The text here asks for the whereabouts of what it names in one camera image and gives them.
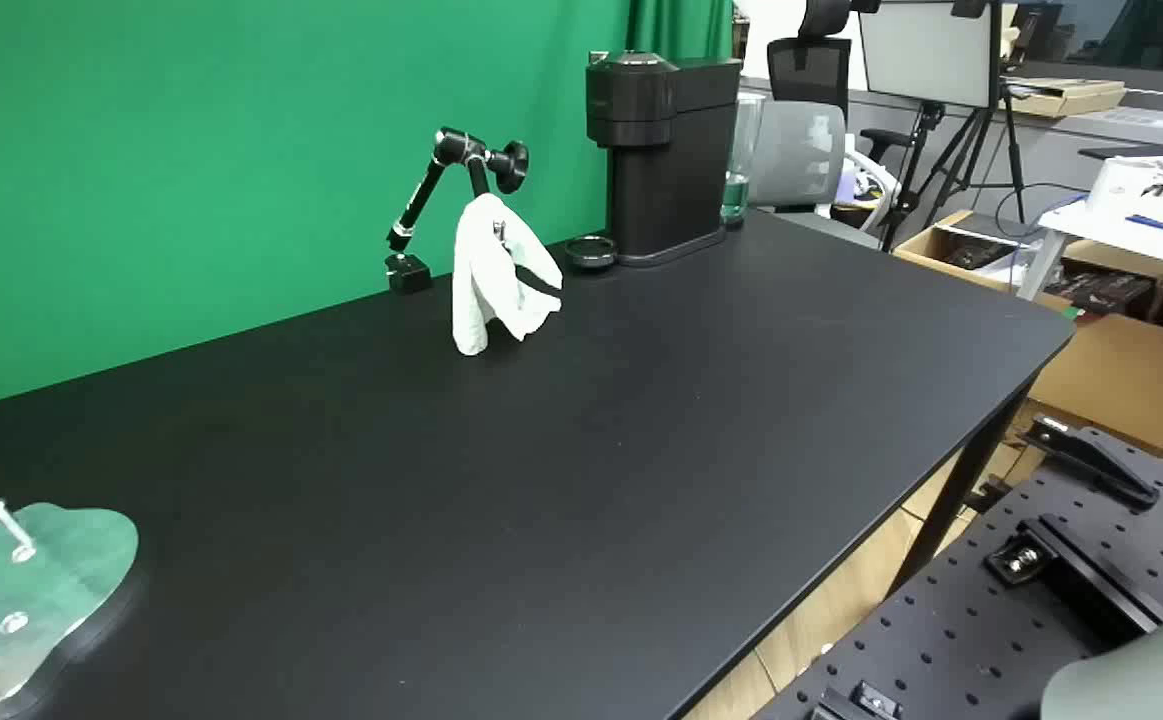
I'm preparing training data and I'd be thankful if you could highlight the white cloth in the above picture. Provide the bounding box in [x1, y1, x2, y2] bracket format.
[451, 193, 564, 357]

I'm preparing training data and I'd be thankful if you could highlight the black articulated stand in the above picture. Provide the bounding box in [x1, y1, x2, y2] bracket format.
[385, 127, 530, 296]

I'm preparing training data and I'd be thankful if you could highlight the round black lid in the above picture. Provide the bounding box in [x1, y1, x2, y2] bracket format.
[565, 235, 619, 271]

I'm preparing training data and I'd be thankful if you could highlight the black coffee machine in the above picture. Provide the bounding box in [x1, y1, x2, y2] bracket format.
[585, 50, 744, 269]

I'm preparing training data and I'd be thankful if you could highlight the clear water tank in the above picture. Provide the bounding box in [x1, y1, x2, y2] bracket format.
[720, 92, 768, 230]

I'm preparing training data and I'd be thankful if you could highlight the grey mesh office chair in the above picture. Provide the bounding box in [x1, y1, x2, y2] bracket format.
[747, 100, 902, 236]

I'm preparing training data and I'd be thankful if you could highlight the black office chair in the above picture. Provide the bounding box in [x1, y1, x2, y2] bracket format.
[767, 0, 917, 166]

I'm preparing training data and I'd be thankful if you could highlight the open cardboard box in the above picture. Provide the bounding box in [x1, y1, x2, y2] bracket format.
[892, 209, 1067, 301]

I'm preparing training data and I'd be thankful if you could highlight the green backdrop curtain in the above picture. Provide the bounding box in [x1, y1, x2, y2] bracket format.
[0, 0, 736, 417]

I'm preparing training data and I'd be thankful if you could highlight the white panel on tripod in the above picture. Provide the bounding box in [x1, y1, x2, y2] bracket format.
[858, 0, 1029, 251]

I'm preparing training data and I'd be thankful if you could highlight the black clamp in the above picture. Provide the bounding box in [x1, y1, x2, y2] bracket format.
[1020, 414, 1162, 511]

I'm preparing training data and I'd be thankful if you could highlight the large cardboard box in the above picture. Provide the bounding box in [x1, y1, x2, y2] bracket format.
[1026, 313, 1163, 453]

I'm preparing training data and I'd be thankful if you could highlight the flat cardboard box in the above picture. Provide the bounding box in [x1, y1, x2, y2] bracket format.
[1003, 77, 1129, 119]

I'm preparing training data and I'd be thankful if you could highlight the white table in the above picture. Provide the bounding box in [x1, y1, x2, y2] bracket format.
[1015, 196, 1163, 301]

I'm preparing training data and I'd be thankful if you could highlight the white box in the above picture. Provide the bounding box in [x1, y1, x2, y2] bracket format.
[1084, 154, 1163, 239]

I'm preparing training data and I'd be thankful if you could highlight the metal plate with bolts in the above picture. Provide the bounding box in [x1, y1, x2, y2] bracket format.
[0, 497, 140, 720]

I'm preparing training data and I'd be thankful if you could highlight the black mounting rail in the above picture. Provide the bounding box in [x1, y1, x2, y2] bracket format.
[984, 513, 1163, 648]

